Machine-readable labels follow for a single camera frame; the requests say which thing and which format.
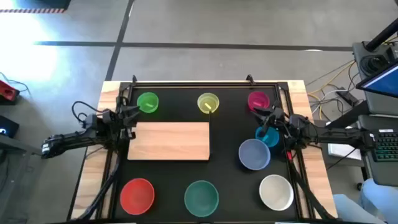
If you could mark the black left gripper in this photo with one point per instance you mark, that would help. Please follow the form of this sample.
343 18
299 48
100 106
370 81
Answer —
116 116

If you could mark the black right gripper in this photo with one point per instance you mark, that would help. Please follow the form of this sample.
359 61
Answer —
275 116

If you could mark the small cyan translucent bowl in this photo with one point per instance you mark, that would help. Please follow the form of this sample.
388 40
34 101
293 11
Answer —
273 137

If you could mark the small green translucent bowl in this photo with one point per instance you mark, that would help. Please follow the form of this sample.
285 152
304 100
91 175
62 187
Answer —
146 99

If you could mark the small magenta translucent bowl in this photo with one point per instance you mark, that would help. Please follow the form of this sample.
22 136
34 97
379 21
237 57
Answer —
258 98

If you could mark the large blue bowl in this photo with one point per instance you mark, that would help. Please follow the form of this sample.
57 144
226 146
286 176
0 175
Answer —
254 154

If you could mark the small yellow translucent bowl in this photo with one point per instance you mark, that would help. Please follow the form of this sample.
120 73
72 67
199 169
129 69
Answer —
208 101

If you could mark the large white bowl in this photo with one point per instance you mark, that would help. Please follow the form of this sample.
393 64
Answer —
276 193

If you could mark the large red bowl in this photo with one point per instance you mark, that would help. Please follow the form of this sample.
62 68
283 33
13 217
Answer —
137 196

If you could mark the large teal bowl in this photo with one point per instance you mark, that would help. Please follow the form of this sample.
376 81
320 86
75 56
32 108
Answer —
201 199

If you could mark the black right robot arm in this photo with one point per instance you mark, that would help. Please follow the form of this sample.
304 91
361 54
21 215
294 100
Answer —
335 135

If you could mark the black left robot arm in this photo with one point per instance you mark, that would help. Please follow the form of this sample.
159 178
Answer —
68 140

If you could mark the black table mat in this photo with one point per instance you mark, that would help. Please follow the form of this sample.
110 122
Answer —
230 130

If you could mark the wooden cutting board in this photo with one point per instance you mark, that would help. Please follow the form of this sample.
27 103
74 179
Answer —
171 140

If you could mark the white paper label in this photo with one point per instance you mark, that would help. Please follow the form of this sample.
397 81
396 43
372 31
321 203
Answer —
342 152

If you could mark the black cart strut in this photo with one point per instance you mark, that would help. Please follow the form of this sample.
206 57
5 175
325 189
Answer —
348 115

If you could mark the black power strip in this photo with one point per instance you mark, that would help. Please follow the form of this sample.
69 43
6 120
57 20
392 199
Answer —
348 97

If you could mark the grey side table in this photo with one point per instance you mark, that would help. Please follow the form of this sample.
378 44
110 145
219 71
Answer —
18 146

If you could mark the grey cart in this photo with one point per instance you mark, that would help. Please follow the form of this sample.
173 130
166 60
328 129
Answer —
382 105

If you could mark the black device with light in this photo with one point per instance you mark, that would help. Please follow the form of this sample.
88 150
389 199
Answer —
7 126

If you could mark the backlit keyboard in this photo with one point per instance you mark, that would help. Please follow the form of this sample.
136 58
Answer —
387 145

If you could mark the red box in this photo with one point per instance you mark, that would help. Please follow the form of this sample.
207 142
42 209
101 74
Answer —
7 91

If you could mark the computer monitor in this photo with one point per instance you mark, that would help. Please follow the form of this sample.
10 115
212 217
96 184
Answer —
385 82

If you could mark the black unit with striped edge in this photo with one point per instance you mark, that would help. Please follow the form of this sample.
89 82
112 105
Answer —
43 3

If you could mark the person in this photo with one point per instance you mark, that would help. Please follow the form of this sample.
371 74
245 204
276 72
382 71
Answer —
379 202

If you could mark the black pole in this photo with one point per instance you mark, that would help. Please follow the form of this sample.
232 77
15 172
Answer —
382 35

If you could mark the black frame clamp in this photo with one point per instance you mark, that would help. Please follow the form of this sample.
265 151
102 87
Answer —
134 79
250 79

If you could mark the black metal frame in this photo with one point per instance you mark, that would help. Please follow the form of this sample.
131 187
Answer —
202 84

